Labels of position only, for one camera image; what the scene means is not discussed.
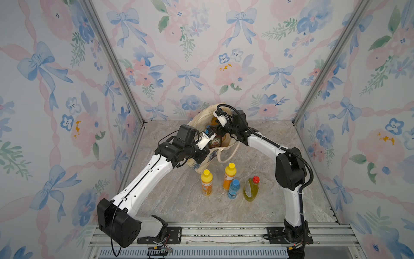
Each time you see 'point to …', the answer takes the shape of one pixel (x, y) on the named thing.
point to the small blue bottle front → (233, 189)
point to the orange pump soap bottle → (213, 122)
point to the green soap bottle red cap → (251, 188)
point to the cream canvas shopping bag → (205, 117)
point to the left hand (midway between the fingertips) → (208, 149)
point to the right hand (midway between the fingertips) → (215, 121)
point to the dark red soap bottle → (216, 142)
